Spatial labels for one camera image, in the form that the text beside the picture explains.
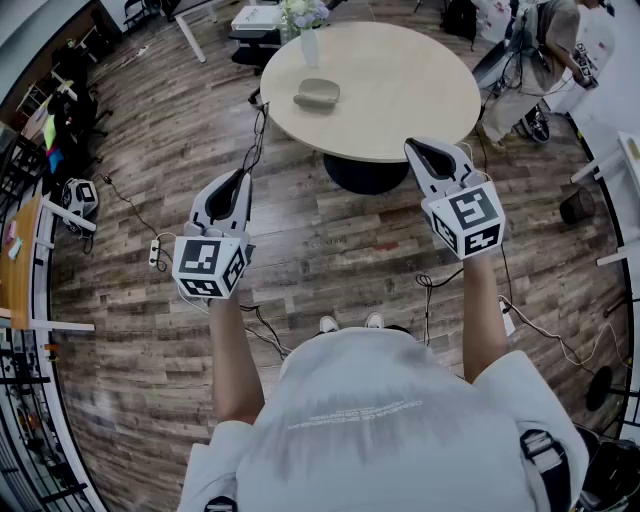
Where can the black round stand base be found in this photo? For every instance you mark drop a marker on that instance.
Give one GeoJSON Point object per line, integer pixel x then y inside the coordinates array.
{"type": "Point", "coordinates": [599, 389]}

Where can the person's right white shoe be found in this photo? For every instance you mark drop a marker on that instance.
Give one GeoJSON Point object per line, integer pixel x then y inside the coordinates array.
{"type": "Point", "coordinates": [374, 320]}

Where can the white table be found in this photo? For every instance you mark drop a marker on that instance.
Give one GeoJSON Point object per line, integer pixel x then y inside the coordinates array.
{"type": "Point", "coordinates": [631, 165]}

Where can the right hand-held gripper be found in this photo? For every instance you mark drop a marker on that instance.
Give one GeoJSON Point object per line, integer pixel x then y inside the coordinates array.
{"type": "Point", "coordinates": [470, 215]}

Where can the thin black-framed eyeglasses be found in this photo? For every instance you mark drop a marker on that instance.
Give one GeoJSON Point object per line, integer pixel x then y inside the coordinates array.
{"type": "Point", "coordinates": [261, 116]}

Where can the white vase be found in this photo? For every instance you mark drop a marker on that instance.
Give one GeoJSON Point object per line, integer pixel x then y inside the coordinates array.
{"type": "Point", "coordinates": [310, 47]}

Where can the person's right forearm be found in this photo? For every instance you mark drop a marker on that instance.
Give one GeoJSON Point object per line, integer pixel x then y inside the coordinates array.
{"type": "Point", "coordinates": [484, 320]}

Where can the white and blue flower bouquet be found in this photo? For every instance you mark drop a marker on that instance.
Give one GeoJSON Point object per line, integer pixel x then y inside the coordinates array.
{"type": "Point", "coordinates": [302, 12]}

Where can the black backpack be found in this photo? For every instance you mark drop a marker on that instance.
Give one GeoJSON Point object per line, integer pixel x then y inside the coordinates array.
{"type": "Point", "coordinates": [457, 17]}

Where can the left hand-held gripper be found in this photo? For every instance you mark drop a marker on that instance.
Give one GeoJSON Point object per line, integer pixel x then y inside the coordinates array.
{"type": "Point", "coordinates": [200, 260]}

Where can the person's white t-shirt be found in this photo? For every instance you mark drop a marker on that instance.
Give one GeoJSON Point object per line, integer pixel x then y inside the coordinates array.
{"type": "Point", "coordinates": [370, 440]}

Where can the person's white shoe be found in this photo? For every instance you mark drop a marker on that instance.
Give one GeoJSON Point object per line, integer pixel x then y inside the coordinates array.
{"type": "Point", "coordinates": [328, 325]}
{"type": "Point", "coordinates": [374, 320]}

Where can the black round table base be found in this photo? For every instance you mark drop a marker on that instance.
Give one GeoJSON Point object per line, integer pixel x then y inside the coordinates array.
{"type": "Point", "coordinates": [365, 177]}

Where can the wooden desk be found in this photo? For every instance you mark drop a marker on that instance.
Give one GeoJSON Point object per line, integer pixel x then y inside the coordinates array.
{"type": "Point", "coordinates": [22, 260]}

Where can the person's left white shoe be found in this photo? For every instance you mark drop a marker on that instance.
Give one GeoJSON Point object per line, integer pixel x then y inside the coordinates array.
{"type": "Point", "coordinates": [328, 325]}

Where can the white flat box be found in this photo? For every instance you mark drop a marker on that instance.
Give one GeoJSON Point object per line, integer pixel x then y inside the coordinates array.
{"type": "Point", "coordinates": [255, 17]}

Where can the beige glasses case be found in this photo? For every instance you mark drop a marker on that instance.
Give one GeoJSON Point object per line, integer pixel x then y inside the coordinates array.
{"type": "Point", "coordinates": [320, 91]}

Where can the white power strip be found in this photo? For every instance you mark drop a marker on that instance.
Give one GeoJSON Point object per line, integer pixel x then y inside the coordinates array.
{"type": "Point", "coordinates": [154, 252]}
{"type": "Point", "coordinates": [507, 317]}

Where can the person's left forearm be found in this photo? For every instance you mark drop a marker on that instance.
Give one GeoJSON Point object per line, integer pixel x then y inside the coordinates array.
{"type": "Point", "coordinates": [235, 360]}

